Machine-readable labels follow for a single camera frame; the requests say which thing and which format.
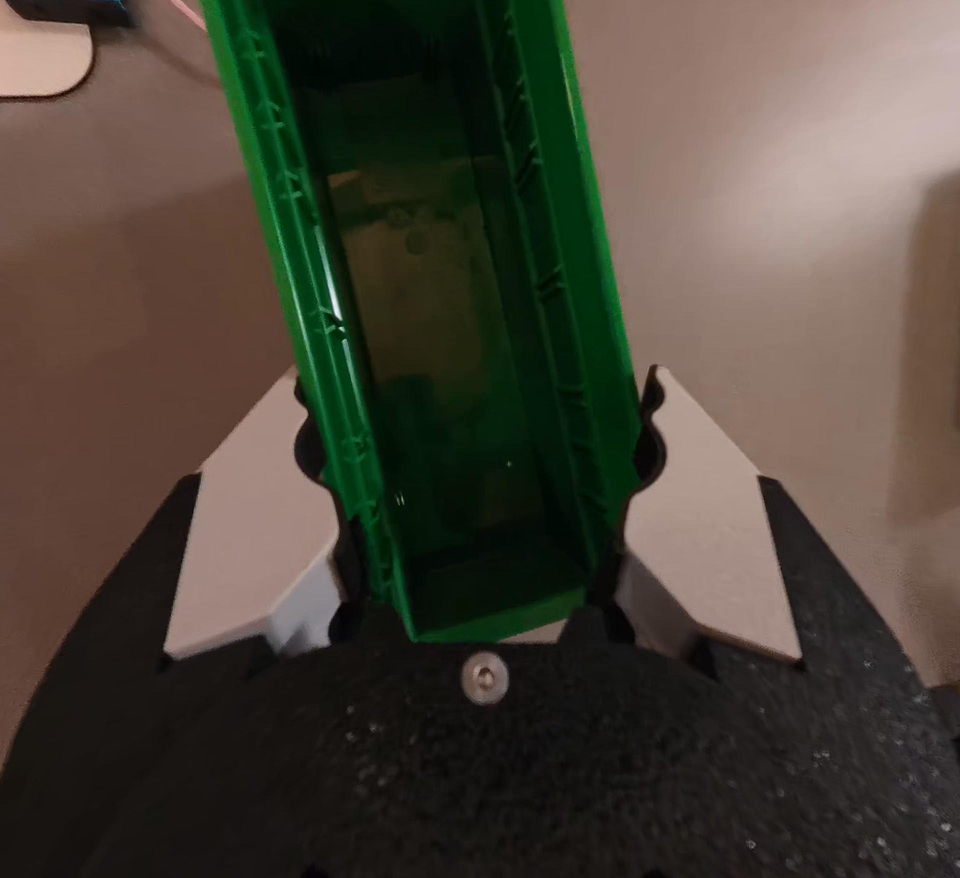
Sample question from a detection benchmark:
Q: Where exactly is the green plastic bin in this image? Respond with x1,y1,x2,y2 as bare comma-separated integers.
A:
174,0,645,643

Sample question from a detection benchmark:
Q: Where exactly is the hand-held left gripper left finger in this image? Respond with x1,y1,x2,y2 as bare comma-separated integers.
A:
161,365,369,662

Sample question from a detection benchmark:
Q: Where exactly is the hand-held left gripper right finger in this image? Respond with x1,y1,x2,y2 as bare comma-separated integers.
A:
607,364,804,665

